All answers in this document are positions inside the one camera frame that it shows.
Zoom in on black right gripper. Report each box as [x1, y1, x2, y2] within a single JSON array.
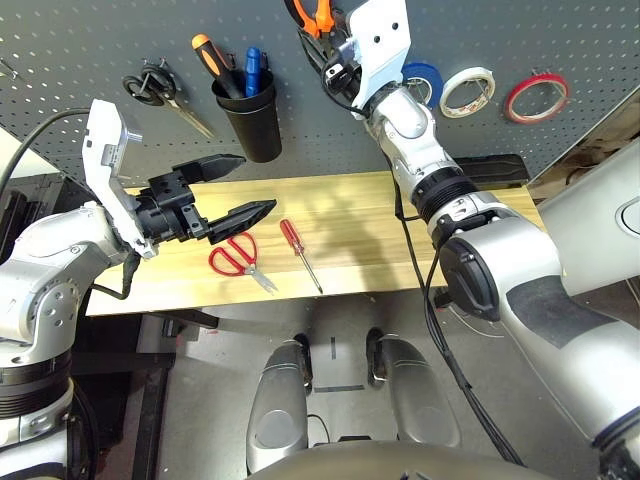
[[298, 28, 364, 102]]

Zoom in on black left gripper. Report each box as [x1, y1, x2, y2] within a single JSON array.
[[134, 153, 278, 247]]

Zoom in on orange black pliers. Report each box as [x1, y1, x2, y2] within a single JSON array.
[[283, 0, 335, 41]]

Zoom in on red handled screwdriver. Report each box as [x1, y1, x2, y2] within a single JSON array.
[[278, 218, 324, 295]]

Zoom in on red handled scissors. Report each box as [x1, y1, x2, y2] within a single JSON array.
[[208, 230, 280, 295]]

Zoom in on red tape roll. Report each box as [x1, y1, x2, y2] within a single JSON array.
[[503, 73, 571, 125]]

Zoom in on grey metal pegboard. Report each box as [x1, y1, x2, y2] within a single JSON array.
[[0, 0, 640, 186]]

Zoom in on black plastic cup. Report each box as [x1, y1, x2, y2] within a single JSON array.
[[211, 69, 284, 164]]

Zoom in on orange black screwdriver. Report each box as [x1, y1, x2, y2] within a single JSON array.
[[191, 33, 246, 99]]

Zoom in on blue tape roll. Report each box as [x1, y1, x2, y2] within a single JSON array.
[[399, 62, 445, 109]]

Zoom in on white tape roll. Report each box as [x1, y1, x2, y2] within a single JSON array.
[[438, 67, 497, 119]]

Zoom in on black plastic tool case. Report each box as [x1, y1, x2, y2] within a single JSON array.
[[452, 153, 530, 190]]

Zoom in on silver robot left leg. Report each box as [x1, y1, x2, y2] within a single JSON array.
[[246, 339, 315, 474]]

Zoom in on silver robot leg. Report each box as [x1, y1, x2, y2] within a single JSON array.
[[366, 327, 461, 449], [246, 339, 315, 474]]

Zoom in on silver robot right leg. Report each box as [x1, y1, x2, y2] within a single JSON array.
[[366, 327, 461, 449]]

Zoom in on grey robot torso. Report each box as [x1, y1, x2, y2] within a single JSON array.
[[244, 439, 541, 480]]

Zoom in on blue handled screwdriver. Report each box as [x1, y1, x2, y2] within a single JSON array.
[[243, 46, 264, 99]]

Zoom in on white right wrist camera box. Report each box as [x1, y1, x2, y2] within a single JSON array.
[[339, 0, 412, 121]]

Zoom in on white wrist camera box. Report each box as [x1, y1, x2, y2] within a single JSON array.
[[81, 98, 159, 260], [339, 0, 412, 121]]

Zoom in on black handled scissors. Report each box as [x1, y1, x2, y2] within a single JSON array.
[[122, 58, 217, 140]]

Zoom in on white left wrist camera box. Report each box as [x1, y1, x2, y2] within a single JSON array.
[[81, 98, 159, 260]]

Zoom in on white pegboard frame post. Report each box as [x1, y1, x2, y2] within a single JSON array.
[[527, 82, 640, 189]]

